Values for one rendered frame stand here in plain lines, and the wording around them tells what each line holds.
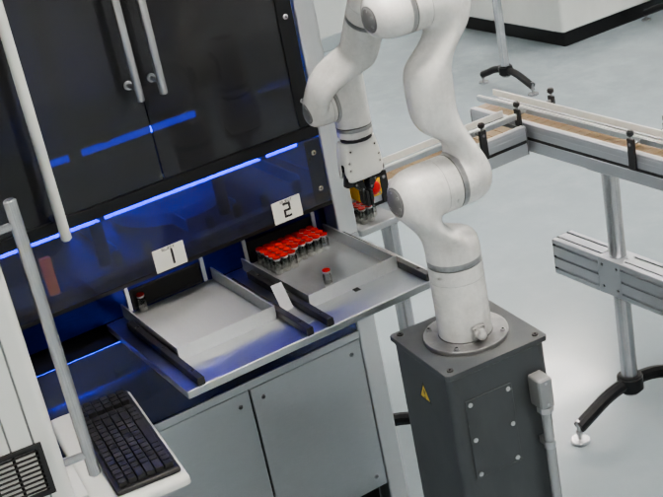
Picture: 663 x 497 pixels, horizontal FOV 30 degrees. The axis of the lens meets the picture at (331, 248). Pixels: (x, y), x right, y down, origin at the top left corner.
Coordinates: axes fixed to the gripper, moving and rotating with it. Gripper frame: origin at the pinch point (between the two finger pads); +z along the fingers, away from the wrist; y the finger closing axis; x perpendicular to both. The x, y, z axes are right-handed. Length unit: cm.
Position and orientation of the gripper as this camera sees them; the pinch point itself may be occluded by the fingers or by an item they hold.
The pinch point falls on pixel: (366, 196)
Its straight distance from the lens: 294.5
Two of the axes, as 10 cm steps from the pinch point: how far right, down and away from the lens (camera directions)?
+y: -8.3, 3.6, -4.2
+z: 1.8, 9.0, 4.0
